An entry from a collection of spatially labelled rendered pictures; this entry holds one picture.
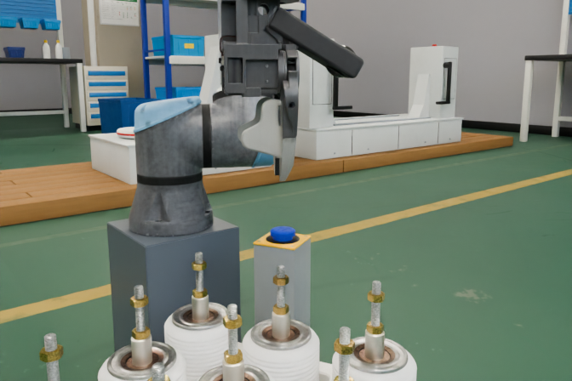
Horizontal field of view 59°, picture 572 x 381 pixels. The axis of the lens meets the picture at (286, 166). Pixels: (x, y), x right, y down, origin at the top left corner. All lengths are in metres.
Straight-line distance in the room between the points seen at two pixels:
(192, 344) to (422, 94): 3.53
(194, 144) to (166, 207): 0.12
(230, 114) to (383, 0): 6.23
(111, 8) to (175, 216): 5.99
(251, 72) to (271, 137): 0.07
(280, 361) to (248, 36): 0.37
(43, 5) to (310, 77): 4.01
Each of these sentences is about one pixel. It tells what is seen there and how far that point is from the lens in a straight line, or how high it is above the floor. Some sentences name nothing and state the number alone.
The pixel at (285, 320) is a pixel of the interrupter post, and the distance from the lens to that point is 0.65.
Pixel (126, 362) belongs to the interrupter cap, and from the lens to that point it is 0.64.
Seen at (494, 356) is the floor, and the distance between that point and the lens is 1.20.
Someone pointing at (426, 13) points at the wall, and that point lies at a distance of 6.60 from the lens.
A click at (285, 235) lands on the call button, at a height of 0.33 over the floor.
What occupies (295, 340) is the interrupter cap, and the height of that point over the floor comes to 0.25.
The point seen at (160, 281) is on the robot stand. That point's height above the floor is 0.24.
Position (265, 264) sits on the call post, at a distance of 0.80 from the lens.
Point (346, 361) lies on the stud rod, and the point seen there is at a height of 0.31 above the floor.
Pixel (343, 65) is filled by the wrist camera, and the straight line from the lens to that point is 0.58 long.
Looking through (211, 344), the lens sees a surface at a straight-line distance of 0.68.
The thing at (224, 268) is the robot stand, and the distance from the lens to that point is 0.94.
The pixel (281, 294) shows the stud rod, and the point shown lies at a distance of 0.64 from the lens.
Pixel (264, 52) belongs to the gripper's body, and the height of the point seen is 0.59.
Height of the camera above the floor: 0.57
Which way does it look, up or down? 10 degrees down
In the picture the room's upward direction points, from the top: straight up
